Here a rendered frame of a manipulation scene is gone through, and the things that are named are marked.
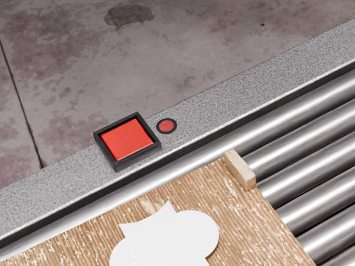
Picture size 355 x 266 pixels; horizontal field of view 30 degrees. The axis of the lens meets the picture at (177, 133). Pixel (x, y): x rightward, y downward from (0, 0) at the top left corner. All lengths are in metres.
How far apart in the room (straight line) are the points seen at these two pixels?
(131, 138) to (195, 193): 0.15
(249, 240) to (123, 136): 0.26
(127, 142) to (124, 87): 1.43
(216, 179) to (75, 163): 0.21
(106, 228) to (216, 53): 1.66
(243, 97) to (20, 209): 0.37
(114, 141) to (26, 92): 1.53
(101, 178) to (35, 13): 1.93
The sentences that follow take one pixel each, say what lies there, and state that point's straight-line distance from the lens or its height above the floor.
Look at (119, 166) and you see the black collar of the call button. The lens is 0.94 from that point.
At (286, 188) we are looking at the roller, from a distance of 0.91.
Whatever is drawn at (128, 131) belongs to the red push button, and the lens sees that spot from 0.98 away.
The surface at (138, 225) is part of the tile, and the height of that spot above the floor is 0.95.
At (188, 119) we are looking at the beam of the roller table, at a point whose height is 0.92.
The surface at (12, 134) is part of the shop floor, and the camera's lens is 2.36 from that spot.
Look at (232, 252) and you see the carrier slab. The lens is 0.83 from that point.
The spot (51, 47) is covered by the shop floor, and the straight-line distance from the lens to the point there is 2.64.
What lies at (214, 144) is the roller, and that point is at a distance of 0.96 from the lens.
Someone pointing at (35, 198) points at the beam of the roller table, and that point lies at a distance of 0.96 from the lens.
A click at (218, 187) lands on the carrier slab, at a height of 0.94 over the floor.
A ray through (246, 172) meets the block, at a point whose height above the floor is 0.96.
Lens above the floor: 1.65
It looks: 48 degrees down
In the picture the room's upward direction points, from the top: 9 degrees counter-clockwise
